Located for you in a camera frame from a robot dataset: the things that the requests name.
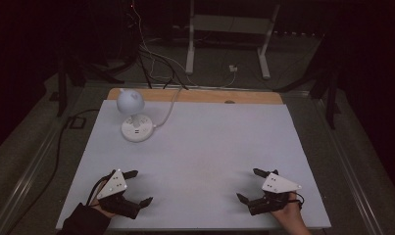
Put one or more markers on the wooden table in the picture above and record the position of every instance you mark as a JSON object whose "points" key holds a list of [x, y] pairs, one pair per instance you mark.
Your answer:
{"points": [[198, 96]]}

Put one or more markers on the person's left hand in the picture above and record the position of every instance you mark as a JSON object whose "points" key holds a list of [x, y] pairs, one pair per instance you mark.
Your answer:
{"points": [[102, 206]]}

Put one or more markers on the person's right hand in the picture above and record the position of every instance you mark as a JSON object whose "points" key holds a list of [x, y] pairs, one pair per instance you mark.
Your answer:
{"points": [[289, 213]]}

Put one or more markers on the white table mat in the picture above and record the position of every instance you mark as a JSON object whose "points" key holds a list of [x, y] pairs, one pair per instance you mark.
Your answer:
{"points": [[201, 156]]}

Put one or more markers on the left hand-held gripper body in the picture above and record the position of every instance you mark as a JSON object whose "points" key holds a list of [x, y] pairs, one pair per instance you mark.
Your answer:
{"points": [[112, 186]]}

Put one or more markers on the white metal stand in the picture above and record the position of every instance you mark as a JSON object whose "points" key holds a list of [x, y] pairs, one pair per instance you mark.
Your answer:
{"points": [[231, 24]]}

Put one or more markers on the white round-base desk lamp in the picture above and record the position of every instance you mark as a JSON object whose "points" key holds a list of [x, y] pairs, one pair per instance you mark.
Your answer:
{"points": [[135, 125]]}

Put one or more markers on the white plug adapter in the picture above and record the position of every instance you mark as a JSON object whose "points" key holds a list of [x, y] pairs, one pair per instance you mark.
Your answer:
{"points": [[233, 68]]}

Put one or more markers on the black tripod stand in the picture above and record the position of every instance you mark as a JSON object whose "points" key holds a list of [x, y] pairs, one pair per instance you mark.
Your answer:
{"points": [[325, 84], [74, 73]]}

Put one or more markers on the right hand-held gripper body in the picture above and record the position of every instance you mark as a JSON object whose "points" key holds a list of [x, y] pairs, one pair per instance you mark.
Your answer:
{"points": [[276, 186]]}

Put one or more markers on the black square floor box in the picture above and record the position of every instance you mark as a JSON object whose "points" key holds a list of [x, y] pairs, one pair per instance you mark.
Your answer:
{"points": [[77, 122]]}

